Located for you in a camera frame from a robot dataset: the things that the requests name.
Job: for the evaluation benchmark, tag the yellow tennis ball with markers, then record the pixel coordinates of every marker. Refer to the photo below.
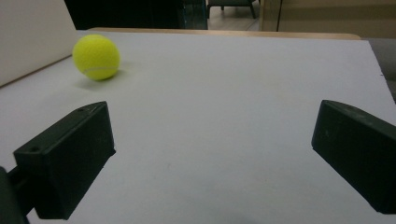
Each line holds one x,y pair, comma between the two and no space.
96,57

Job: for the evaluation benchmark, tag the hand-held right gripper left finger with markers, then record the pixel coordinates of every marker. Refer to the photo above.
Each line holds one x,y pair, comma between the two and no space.
65,161

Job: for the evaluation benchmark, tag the white upright board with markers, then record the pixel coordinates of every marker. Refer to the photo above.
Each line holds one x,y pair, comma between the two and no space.
31,34

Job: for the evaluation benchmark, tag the dark chair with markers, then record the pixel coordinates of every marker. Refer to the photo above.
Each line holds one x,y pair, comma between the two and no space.
232,6

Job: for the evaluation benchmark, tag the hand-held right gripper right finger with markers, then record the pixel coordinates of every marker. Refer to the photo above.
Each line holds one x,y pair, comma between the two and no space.
358,149

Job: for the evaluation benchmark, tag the beige cabinet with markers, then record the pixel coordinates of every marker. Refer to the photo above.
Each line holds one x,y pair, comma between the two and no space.
330,15

